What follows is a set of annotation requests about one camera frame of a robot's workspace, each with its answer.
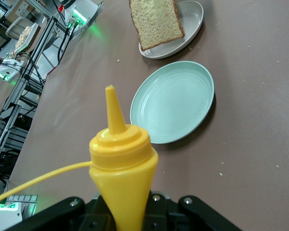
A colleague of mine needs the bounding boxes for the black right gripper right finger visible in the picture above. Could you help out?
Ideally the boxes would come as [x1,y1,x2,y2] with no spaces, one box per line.
[144,191,243,231]

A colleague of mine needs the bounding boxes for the aluminium frame rack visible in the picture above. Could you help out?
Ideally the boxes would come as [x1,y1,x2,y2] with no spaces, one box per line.
[0,14,71,170]

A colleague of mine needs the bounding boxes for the yellow squeeze mustard bottle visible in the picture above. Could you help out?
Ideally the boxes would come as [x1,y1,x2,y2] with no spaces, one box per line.
[0,85,159,231]

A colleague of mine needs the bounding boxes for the white device with green light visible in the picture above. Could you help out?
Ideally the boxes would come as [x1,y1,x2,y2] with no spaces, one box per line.
[0,56,24,83]

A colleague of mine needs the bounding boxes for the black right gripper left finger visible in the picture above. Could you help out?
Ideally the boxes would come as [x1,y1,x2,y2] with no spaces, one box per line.
[4,196,118,231]

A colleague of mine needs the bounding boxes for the mint green round plate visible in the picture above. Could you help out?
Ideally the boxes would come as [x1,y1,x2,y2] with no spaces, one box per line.
[130,60,216,145]

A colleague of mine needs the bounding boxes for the beige round plate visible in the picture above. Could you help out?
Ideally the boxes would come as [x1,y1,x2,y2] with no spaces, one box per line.
[138,0,205,60]

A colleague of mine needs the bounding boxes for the brown toast bread slice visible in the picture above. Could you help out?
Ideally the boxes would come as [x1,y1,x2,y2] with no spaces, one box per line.
[128,0,186,51]

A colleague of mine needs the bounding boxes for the white basket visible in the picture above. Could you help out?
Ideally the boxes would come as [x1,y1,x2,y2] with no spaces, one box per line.
[5,16,42,54]

